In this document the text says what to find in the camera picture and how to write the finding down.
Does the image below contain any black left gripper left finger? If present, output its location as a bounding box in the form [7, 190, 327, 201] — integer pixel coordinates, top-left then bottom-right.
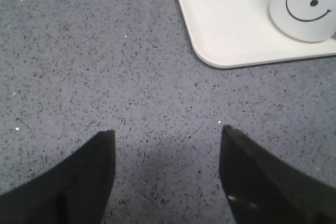
[1, 130, 116, 223]

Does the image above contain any cream rectangular plastic tray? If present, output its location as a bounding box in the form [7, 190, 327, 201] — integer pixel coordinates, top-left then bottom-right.
[178, 0, 335, 69]

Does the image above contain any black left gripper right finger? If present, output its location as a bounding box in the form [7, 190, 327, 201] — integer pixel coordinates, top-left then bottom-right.
[219, 125, 335, 223]

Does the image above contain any white smiley face mug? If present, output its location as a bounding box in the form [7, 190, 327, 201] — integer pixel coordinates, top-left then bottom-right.
[269, 0, 335, 42]

